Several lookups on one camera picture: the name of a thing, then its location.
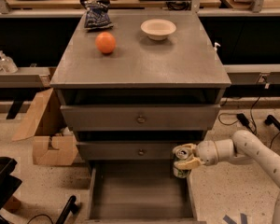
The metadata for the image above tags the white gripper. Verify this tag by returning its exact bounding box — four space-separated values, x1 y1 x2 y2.
173 141 217 170

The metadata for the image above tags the green soda can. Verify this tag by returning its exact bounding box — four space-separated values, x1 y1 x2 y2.
173 146 192 179

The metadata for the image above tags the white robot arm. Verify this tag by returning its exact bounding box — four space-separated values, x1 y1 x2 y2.
172 130 280 224

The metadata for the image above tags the grey top drawer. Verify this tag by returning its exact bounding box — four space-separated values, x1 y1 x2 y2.
61 105 220 132

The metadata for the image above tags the grey open bottom drawer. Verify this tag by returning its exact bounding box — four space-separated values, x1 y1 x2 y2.
87 160 206 224

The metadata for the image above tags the grey wooden drawer cabinet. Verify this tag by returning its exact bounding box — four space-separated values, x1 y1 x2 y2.
49 9 232 224

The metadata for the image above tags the grey middle drawer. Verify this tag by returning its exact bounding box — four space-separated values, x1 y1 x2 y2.
77 141 180 161

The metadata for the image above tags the blue floor tape marker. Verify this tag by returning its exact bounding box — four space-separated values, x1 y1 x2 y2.
223 213 248 224

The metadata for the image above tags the black chair base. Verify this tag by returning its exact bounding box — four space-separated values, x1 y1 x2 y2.
264 115 280 132

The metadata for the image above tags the white pump bottle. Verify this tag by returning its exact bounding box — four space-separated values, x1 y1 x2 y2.
214 42 221 51

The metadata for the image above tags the brown cardboard box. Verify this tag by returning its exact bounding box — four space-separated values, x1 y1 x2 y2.
12 88 77 166

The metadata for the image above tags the orange fruit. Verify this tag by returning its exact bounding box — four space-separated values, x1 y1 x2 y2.
95 32 116 54

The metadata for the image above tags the blue chip bag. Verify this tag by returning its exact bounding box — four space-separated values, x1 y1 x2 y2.
80 0 113 30

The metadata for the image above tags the black office chair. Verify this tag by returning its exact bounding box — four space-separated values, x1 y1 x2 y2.
0 156 79 224

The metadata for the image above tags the clear sanitizer bottle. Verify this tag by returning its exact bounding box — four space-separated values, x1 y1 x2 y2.
0 50 18 74

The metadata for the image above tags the black power adapter cable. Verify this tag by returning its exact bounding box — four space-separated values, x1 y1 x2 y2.
217 84 280 149

